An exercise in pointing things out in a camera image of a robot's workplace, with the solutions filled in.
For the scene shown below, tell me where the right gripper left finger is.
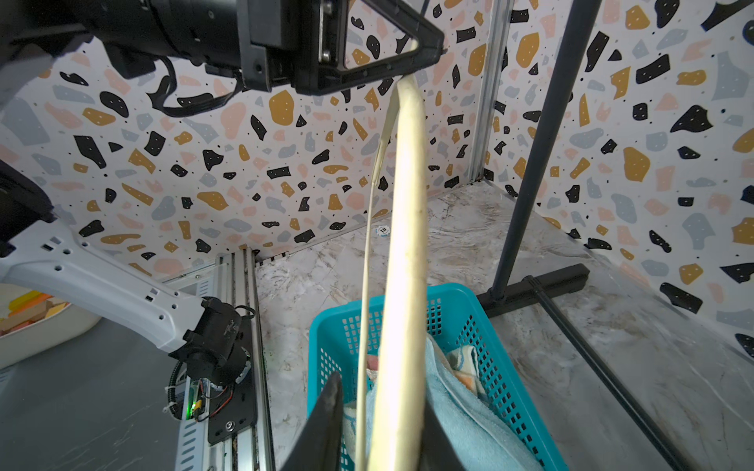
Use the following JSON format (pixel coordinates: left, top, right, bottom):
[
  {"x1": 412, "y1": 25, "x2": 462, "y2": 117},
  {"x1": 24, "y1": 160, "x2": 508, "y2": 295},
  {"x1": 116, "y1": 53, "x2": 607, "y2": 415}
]
[{"x1": 282, "y1": 372, "x2": 344, "y2": 471}]

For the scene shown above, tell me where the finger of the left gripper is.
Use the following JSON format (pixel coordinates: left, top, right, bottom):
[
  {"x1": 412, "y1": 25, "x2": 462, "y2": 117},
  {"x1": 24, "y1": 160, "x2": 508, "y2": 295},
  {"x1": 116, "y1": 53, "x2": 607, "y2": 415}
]
[{"x1": 294, "y1": 1, "x2": 445, "y2": 96}]

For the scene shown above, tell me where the white tray with toys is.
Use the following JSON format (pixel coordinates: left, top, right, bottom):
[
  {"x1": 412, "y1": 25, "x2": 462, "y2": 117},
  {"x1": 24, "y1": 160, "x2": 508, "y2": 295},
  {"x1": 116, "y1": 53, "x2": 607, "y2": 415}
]
[{"x1": 1, "y1": 284, "x2": 101, "y2": 369}]

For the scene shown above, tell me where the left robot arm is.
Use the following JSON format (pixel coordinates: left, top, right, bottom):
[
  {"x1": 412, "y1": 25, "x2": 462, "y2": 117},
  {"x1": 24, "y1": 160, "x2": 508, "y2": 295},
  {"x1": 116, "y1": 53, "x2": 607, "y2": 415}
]
[{"x1": 1, "y1": 1, "x2": 445, "y2": 390}]

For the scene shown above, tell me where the black clothes rack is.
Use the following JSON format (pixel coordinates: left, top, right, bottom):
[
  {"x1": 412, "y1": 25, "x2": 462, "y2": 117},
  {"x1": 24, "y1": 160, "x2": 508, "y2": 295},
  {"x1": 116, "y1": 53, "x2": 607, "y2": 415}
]
[{"x1": 477, "y1": 0, "x2": 692, "y2": 470}]

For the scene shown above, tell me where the aluminium rail base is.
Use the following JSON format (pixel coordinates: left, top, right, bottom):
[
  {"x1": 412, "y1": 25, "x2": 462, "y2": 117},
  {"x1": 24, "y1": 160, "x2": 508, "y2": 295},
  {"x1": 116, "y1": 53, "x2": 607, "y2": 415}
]
[{"x1": 167, "y1": 248, "x2": 276, "y2": 470}]

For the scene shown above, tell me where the teal plastic basket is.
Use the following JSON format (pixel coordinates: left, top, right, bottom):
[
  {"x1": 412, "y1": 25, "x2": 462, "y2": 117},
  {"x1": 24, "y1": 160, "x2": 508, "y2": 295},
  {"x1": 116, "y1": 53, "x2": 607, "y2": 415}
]
[{"x1": 307, "y1": 284, "x2": 567, "y2": 470}]

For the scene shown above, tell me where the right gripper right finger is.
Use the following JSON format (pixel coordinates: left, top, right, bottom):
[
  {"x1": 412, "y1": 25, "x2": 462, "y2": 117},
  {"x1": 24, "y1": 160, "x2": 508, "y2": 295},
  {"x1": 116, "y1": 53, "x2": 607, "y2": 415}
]
[{"x1": 419, "y1": 400, "x2": 463, "y2": 471}]

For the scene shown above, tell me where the light teal towel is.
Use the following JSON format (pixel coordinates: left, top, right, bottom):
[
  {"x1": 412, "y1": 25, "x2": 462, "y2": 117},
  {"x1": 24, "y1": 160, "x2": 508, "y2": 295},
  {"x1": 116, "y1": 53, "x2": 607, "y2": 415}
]
[{"x1": 344, "y1": 334, "x2": 543, "y2": 471}]

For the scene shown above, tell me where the cream plastic hanger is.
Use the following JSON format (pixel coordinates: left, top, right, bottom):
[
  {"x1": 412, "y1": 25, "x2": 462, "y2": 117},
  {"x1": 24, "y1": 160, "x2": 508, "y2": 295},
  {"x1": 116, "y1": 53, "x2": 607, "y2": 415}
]
[{"x1": 355, "y1": 76, "x2": 428, "y2": 470}]

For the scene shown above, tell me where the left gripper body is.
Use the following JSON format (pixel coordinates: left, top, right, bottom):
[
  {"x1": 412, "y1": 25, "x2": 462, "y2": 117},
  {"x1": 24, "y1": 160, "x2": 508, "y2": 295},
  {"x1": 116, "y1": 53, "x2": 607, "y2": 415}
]
[{"x1": 237, "y1": 1, "x2": 353, "y2": 96}]

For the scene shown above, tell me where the cream RABBIT lettered towel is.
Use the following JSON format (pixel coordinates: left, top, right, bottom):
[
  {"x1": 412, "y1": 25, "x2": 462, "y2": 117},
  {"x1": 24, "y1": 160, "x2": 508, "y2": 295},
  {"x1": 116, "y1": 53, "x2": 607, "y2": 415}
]
[{"x1": 423, "y1": 336, "x2": 489, "y2": 403}]

